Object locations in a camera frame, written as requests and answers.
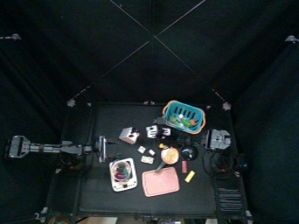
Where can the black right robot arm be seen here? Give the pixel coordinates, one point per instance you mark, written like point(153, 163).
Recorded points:
point(217, 139)

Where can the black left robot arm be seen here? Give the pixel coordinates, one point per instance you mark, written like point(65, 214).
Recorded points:
point(51, 148)

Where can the white toy rice block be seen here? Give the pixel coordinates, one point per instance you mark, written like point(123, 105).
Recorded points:
point(148, 159)
point(142, 149)

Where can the white cube block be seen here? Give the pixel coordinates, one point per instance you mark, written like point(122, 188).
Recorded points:
point(126, 136)

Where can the small yellow toy piece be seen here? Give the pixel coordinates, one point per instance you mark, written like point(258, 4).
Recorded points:
point(162, 145)

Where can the dark toy food piece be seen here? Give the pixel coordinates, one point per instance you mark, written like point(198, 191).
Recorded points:
point(122, 167)

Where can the green toy vegetable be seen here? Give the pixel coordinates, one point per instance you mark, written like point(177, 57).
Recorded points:
point(180, 122)

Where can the small white toy piece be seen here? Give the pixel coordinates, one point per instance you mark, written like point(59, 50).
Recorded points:
point(181, 116)

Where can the purple toy food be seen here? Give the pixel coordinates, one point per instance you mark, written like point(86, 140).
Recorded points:
point(119, 176)

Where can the orange toy vegetable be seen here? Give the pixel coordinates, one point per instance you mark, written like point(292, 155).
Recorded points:
point(193, 122)

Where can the green toy food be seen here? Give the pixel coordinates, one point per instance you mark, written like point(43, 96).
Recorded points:
point(127, 175)

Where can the dark round bowl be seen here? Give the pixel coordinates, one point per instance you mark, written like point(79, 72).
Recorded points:
point(189, 153)

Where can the white kitchen scale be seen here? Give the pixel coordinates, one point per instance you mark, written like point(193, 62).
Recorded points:
point(125, 185)

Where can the red flat strip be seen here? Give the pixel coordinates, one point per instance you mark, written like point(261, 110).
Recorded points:
point(185, 166)

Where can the pink plastic tray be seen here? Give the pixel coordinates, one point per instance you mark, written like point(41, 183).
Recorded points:
point(161, 183)

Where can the yellow flat strip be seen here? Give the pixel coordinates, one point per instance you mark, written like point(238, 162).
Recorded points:
point(190, 176)

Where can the white text warning label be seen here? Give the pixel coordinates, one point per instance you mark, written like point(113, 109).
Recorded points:
point(230, 201)

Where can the metal frame corner bracket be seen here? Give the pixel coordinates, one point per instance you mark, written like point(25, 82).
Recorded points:
point(226, 105)
point(292, 38)
point(149, 102)
point(71, 102)
point(15, 37)

